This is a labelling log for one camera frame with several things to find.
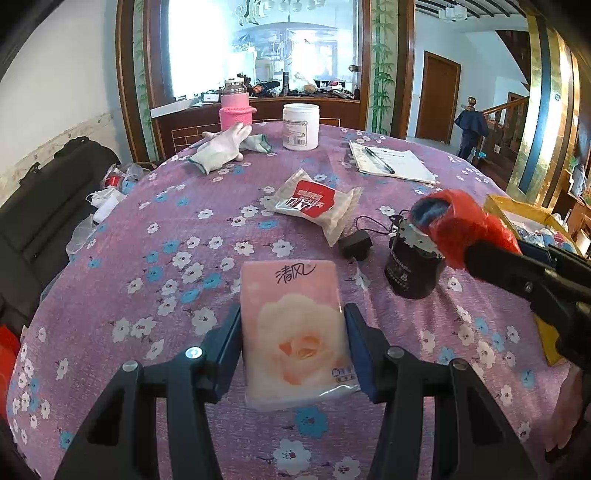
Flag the pile of assorted tools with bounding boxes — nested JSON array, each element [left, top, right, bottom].
[[240, 71, 361, 99]]

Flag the black cylindrical can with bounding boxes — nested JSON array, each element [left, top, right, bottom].
[[384, 217, 446, 300]]

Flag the black power adapter with cable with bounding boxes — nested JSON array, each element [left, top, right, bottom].
[[338, 213, 402, 261]]

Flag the black pen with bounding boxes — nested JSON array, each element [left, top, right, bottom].
[[364, 147, 396, 175]]

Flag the wooden display cabinet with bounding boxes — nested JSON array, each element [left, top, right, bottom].
[[551, 166, 591, 241]]

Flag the pink rose tissue pack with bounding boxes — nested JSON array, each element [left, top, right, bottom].
[[240, 260, 362, 411]]

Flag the brown wooden door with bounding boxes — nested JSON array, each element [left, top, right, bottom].
[[416, 52, 461, 143]]

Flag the red white snack packet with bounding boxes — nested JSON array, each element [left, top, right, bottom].
[[261, 168, 363, 247]]

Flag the blue fuzzy cloth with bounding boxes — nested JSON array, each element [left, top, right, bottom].
[[412, 198, 451, 229]]

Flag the black bag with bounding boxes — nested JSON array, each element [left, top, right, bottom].
[[0, 136, 121, 324]]

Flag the purple floral tablecloth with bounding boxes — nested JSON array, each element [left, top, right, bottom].
[[7, 121, 583, 480]]

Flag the yellow cardboard box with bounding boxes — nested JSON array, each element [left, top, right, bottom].
[[482, 194, 591, 367]]

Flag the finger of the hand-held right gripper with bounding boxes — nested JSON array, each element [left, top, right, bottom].
[[462, 240, 580, 315], [517, 239, 591, 301]]

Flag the wooden stair railing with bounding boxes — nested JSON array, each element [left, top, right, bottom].
[[480, 95, 529, 176]]

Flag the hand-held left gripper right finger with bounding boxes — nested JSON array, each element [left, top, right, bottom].
[[344, 302, 539, 480]]

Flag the pile of clear plastic bags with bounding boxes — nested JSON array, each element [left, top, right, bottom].
[[67, 159, 153, 259]]

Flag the white plastic jar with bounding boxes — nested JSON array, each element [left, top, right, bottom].
[[281, 103, 320, 151]]

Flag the stack of printed papers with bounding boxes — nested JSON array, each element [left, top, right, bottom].
[[348, 141, 437, 185]]

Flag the white work glove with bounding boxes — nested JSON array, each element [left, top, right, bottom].
[[188, 122, 252, 175], [240, 134, 272, 154]]

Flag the red plastic bag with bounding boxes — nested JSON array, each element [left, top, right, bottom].
[[411, 189, 522, 271]]

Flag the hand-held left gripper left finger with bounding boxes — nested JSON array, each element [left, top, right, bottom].
[[54, 302, 243, 480]]

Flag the pink sleeved bottle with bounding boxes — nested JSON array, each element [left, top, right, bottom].
[[219, 78, 257, 134]]

